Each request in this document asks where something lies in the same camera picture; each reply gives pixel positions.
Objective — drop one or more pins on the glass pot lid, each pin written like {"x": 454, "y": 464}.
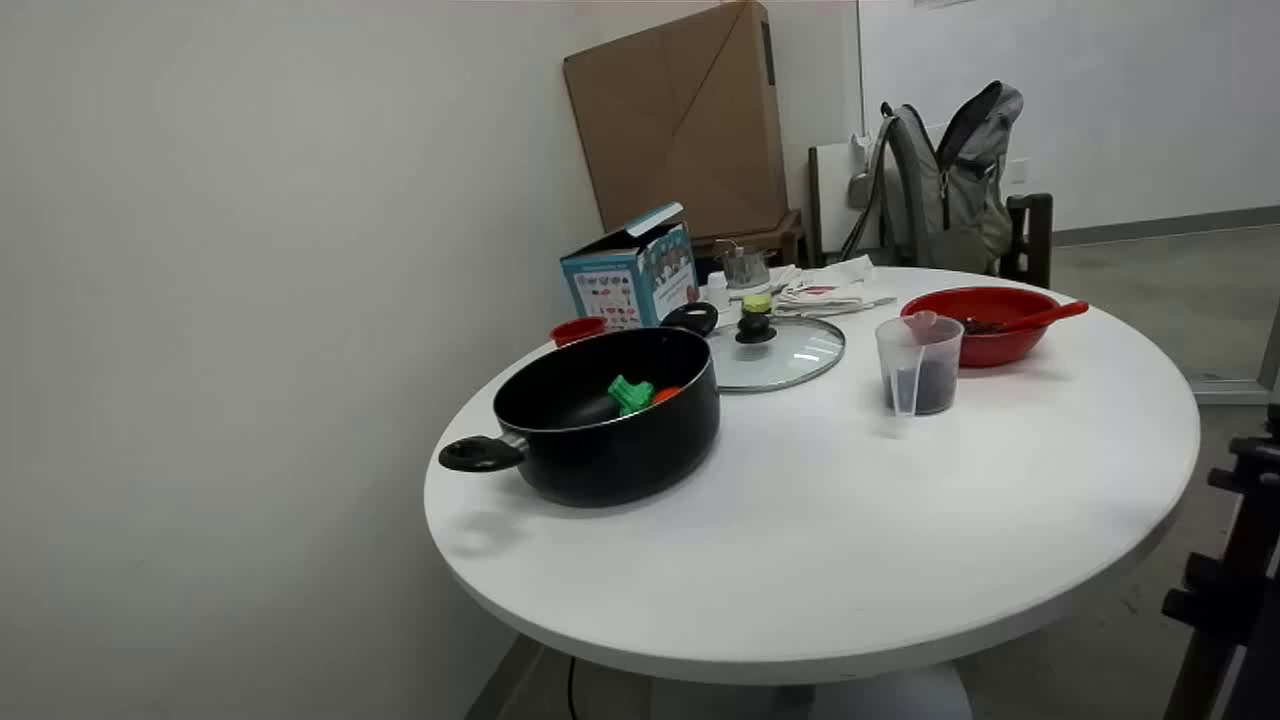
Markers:
{"x": 785, "y": 357}

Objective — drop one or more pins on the clear plastic measuring jar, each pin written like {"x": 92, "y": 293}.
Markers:
{"x": 920, "y": 350}

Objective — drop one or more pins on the white crumpled cloth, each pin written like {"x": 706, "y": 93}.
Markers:
{"x": 826, "y": 284}

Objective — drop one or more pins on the green toy block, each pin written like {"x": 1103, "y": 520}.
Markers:
{"x": 629, "y": 392}

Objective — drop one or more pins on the large brown cardboard box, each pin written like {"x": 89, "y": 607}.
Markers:
{"x": 680, "y": 123}

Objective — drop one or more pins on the small red cup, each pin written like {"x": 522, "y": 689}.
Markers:
{"x": 576, "y": 331}

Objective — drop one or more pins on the black cooking pot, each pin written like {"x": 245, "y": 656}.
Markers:
{"x": 622, "y": 454}

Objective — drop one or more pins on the white panel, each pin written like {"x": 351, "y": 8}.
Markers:
{"x": 839, "y": 203}

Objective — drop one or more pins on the small glass jar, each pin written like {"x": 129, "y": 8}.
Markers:
{"x": 744, "y": 264}

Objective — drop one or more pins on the grey backpack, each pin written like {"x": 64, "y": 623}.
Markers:
{"x": 944, "y": 203}

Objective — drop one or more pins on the black tripod stand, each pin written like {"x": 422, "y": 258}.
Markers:
{"x": 1232, "y": 585}

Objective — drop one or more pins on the blue and white carton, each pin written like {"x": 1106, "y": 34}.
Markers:
{"x": 625, "y": 282}

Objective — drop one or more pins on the orange toy piece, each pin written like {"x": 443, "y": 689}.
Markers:
{"x": 666, "y": 392}

